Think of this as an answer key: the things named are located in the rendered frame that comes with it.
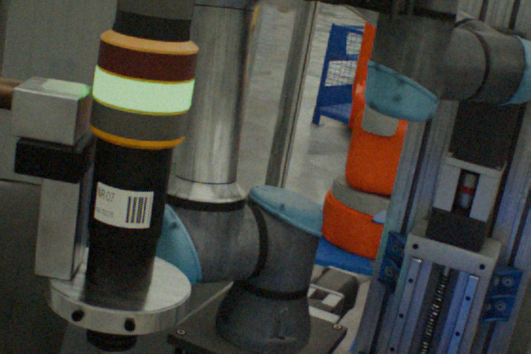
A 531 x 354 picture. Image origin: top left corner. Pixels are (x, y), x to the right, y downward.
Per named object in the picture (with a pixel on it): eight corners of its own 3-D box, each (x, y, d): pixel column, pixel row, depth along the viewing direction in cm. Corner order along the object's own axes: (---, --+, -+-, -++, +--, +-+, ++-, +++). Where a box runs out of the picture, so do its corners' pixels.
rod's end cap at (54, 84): (38, 82, 33) (82, 89, 33) (50, 74, 35) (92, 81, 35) (33, 126, 34) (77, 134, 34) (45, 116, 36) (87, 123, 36)
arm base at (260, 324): (240, 299, 133) (249, 246, 130) (321, 327, 127) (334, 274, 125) (198, 331, 119) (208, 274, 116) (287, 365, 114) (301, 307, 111)
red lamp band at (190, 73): (86, 70, 32) (90, 42, 32) (107, 55, 36) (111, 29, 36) (189, 87, 32) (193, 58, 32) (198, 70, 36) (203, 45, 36)
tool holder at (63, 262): (-20, 311, 33) (-4, 97, 31) (27, 251, 40) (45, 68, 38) (179, 347, 34) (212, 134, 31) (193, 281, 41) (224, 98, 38)
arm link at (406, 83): (473, 127, 79) (498, 22, 76) (393, 124, 72) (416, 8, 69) (422, 106, 85) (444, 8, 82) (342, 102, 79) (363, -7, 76)
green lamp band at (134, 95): (82, 101, 32) (85, 72, 32) (103, 82, 36) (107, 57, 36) (184, 118, 32) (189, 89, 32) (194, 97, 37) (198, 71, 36)
